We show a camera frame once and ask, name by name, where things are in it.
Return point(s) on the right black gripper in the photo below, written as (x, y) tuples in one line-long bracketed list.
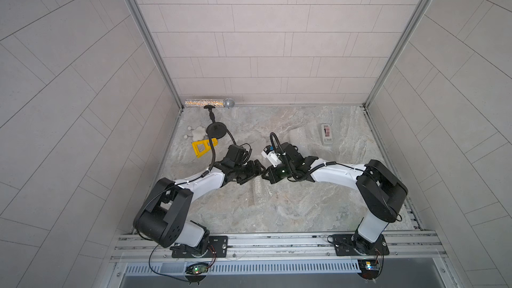
[(272, 176)]

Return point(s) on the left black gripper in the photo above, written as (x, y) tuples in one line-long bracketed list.
[(252, 173)]

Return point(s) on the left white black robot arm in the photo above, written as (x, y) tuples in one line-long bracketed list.
[(163, 215)]

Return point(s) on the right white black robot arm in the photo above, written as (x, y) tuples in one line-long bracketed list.
[(383, 193)]

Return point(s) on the tape dispenser with red roll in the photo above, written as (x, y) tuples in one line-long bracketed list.
[(326, 134)]

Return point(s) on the black round base stand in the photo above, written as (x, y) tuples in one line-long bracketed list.
[(216, 129)]

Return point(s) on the white plastic toy figure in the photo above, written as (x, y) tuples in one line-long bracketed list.
[(195, 134)]

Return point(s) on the silver glitter ball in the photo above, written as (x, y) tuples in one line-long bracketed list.
[(228, 103)]

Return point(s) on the glittery silver strip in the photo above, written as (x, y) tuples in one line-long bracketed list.
[(204, 102)]

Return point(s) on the left small circuit board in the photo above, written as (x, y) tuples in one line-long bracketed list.
[(197, 269)]

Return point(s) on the small circuit board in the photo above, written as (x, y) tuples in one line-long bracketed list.
[(197, 269), (370, 269)]

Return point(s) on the right small circuit board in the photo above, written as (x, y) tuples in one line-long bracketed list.
[(370, 269)]

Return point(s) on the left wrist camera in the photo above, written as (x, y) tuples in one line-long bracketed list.
[(236, 155)]

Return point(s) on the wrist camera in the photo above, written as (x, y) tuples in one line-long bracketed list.
[(236, 155), (275, 155)]

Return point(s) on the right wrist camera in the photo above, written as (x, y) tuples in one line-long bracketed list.
[(275, 155)]

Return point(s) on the yellow plastic triangular frame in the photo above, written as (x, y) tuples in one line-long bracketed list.
[(201, 147)]

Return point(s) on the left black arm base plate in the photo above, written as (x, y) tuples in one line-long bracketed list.
[(207, 248)]

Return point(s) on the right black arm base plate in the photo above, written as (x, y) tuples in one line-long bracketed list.
[(355, 245)]

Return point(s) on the aluminium mounting rail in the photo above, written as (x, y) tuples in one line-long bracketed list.
[(281, 246)]

